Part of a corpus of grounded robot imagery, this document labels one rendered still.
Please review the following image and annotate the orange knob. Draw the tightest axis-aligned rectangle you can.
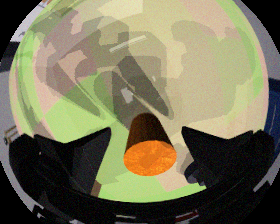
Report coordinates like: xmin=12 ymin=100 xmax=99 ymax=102
xmin=123 ymin=113 xmax=177 ymax=177

